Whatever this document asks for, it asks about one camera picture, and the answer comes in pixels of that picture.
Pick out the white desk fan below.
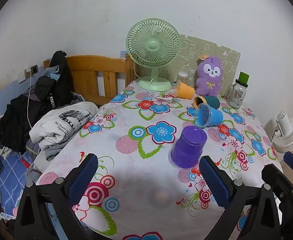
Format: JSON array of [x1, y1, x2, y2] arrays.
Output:
[[272, 111, 293, 153]]

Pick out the blue plastic cup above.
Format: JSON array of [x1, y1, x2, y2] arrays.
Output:
[[194, 103, 224, 128]]

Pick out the white printed folded shirt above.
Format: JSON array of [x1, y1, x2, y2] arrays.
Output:
[[29, 102, 99, 150]]

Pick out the white charging cable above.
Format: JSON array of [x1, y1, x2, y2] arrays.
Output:
[[25, 69, 40, 170]]

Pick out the black jacket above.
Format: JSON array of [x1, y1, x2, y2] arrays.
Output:
[[35, 50, 74, 108]]

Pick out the purple plush toy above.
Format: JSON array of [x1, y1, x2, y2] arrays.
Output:
[[195, 54, 224, 97]]

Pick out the green desk fan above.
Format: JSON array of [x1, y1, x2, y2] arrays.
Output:
[[126, 18, 181, 92]]

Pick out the pile of dark clothes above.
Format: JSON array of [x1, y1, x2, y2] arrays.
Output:
[[0, 94, 49, 153]]

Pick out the purple plastic cup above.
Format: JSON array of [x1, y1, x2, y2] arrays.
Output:
[[169, 126, 208, 168]]

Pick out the glass jar with green lid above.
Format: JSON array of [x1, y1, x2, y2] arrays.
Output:
[[225, 72, 249, 110]]

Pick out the beige patterned board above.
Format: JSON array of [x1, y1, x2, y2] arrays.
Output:
[[170, 34, 241, 97]]

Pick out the floral tablecloth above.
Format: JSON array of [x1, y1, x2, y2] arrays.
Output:
[[36, 79, 284, 240]]

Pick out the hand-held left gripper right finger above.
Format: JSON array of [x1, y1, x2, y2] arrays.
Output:
[[199, 156, 281, 240]]

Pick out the clear toothpick holder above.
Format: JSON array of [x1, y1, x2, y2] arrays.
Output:
[[177, 71, 189, 84]]

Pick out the blue checked bed sheet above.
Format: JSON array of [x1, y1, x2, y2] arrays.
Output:
[[0, 150, 47, 220]]

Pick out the dark teal cup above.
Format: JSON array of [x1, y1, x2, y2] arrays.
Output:
[[193, 95, 221, 110]]

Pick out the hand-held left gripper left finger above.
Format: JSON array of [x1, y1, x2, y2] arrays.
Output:
[[14, 153, 98, 240]]

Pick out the wooden bed headboard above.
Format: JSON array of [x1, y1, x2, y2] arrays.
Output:
[[43, 55, 138, 105]]

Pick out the grey folded clothes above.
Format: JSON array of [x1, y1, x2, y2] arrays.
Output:
[[26, 140, 69, 175]]

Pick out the white fan power cable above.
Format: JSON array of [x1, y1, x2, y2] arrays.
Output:
[[147, 79, 178, 105]]

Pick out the orange plastic cup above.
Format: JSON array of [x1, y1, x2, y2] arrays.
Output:
[[173, 82, 196, 99]]

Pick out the wall socket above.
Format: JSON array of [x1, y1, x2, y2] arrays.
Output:
[[17, 64, 39, 83]]

